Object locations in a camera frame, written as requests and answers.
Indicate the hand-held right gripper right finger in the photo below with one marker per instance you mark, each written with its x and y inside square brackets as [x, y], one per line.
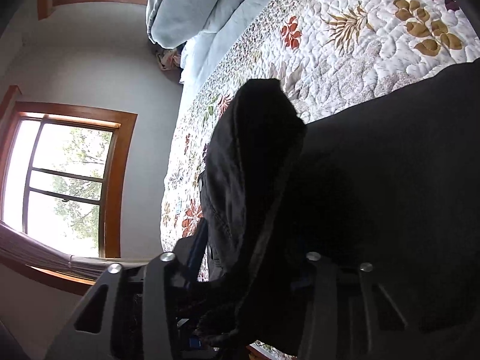
[322, 288]

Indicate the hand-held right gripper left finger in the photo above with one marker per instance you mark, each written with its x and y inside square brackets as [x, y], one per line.
[198, 243]

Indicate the black quilted pants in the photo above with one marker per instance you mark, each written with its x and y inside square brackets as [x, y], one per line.
[375, 176]

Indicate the white striped cloth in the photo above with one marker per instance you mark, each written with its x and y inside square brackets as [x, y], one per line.
[56, 253]

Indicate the large wooden framed window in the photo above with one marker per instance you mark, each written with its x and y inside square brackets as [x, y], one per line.
[67, 180]

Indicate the pile of clothes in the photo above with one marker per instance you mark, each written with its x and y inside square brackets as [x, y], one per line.
[169, 59]

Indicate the light blue bed sheet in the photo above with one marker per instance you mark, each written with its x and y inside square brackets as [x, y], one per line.
[210, 45]

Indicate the floral quilted bedspread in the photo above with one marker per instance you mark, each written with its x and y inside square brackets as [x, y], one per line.
[337, 45]

